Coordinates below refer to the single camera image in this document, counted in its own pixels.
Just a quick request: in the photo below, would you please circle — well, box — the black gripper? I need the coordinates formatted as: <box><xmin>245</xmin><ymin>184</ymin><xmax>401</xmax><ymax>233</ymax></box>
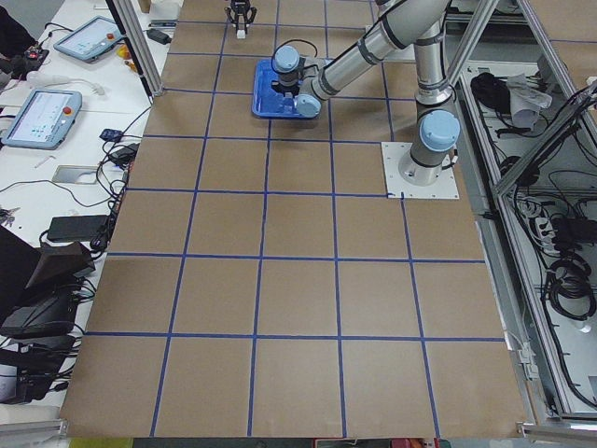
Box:
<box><xmin>271</xmin><ymin>80</ymin><xmax>300</xmax><ymax>97</ymax></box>
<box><xmin>225</xmin><ymin>0</ymin><xmax>257</xmax><ymax>31</ymax></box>

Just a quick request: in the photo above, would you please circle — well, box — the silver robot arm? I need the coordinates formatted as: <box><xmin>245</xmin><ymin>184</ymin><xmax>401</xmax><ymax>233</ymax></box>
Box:
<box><xmin>268</xmin><ymin>1</ymin><xmax>461</xmax><ymax>187</ymax></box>

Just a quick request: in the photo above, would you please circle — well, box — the blue plastic tray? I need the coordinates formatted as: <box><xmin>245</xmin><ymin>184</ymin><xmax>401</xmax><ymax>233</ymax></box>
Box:
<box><xmin>252</xmin><ymin>58</ymin><xmax>322</xmax><ymax>119</ymax></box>

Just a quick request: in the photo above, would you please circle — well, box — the far teach pendant tablet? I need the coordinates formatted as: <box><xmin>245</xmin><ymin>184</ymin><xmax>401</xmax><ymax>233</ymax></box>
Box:
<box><xmin>53</xmin><ymin>16</ymin><xmax>122</xmax><ymax>63</ymax></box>

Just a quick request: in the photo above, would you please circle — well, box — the teach pendant tablet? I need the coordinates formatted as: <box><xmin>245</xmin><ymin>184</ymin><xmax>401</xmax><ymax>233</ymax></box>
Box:
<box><xmin>53</xmin><ymin>16</ymin><xmax>122</xmax><ymax>63</ymax></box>
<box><xmin>1</xmin><ymin>89</ymin><xmax>83</xmax><ymax>150</ymax></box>

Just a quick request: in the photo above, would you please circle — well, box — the near teach pendant tablet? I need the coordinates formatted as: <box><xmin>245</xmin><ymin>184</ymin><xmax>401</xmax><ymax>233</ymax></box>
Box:
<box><xmin>1</xmin><ymin>89</ymin><xmax>83</xmax><ymax>150</ymax></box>

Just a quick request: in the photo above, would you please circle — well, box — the black power adapter brick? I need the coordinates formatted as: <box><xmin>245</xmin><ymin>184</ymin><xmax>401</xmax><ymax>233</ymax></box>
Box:
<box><xmin>47</xmin><ymin>215</ymin><xmax>108</xmax><ymax>243</ymax></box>

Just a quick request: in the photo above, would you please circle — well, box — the aluminium frame post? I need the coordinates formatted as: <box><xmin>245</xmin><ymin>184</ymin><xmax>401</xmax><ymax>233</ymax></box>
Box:
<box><xmin>106</xmin><ymin>0</ymin><xmax>163</xmax><ymax>98</ymax></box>

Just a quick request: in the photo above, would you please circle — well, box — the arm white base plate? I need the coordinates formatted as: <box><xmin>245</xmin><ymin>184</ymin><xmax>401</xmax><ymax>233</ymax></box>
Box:
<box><xmin>381</xmin><ymin>142</ymin><xmax>460</xmax><ymax>200</ymax></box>

